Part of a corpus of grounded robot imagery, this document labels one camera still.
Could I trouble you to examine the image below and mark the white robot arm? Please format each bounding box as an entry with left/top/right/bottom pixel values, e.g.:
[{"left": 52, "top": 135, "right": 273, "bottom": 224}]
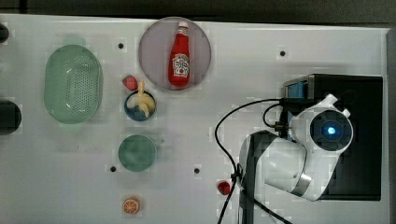
[{"left": 237, "top": 94, "right": 354, "bottom": 224}]

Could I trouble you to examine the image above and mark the peeled toy banana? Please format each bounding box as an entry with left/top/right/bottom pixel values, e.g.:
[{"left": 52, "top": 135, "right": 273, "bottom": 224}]
[{"left": 127, "top": 81, "right": 156, "bottom": 118}]

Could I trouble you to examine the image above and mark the red ketchup bottle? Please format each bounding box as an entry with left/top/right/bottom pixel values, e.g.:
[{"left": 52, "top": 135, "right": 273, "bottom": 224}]
[{"left": 168, "top": 21, "right": 190, "bottom": 87}]

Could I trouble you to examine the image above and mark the blue small bowl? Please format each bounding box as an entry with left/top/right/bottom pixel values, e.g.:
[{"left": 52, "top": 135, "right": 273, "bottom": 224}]
[{"left": 123, "top": 91, "right": 156, "bottom": 121}]

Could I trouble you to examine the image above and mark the teal mug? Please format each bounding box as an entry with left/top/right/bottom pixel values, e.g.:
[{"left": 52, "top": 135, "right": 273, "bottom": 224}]
[{"left": 117, "top": 133, "right": 164, "bottom": 173}]

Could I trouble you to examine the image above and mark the red toy strawberry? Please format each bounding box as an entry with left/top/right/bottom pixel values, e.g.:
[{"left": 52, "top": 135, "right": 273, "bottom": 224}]
[{"left": 122, "top": 75, "right": 138, "bottom": 91}]

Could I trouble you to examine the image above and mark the purple round plate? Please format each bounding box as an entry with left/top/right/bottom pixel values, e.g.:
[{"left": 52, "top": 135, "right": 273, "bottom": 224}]
[{"left": 138, "top": 17, "right": 211, "bottom": 91}]

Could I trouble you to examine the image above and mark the small red toy fruit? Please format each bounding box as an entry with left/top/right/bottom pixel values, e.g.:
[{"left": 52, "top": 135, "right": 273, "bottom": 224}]
[{"left": 217, "top": 180, "right": 231, "bottom": 195}]

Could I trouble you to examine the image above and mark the toy orange slice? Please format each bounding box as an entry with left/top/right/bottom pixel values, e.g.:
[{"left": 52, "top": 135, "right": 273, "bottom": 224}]
[{"left": 122, "top": 196, "right": 141, "bottom": 215}]

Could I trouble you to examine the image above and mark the green plastic colander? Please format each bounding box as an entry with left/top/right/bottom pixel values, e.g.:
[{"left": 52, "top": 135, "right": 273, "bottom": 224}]
[{"left": 44, "top": 45, "right": 103, "bottom": 124}]

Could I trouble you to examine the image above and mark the black cylinder container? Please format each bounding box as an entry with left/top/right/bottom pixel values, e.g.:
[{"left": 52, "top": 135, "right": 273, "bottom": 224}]
[{"left": 0, "top": 24, "right": 9, "bottom": 43}]

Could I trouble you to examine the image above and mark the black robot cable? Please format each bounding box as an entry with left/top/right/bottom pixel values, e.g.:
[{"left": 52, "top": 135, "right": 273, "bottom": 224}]
[{"left": 214, "top": 98, "right": 293, "bottom": 224}]

